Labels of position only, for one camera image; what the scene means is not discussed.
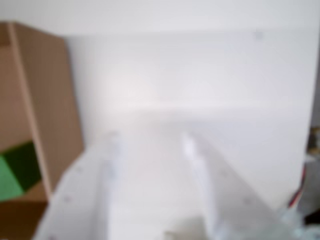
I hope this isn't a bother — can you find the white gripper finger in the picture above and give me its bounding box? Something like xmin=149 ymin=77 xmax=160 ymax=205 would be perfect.
xmin=181 ymin=130 xmax=296 ymax=240
xmin=32 ymin=131 xmax=125 ymax=240

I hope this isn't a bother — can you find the green cube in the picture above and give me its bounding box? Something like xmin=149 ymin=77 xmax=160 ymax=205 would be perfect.
xmin=0 ymin=141 xmax=43 ymax=202

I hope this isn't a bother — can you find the brown cardboard box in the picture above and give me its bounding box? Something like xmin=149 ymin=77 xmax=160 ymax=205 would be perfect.
xmin=0 ymin=21 xmax=85 ymax=240

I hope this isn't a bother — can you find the dark brown-edged object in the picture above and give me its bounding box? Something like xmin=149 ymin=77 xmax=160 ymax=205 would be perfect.
xmin=309 ymin=126 xmax=320 ymax=155

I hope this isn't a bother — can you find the red black servo cable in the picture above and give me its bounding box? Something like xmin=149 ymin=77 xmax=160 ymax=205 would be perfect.
xmin=287 ymin=162 xmax=309 ymax=208

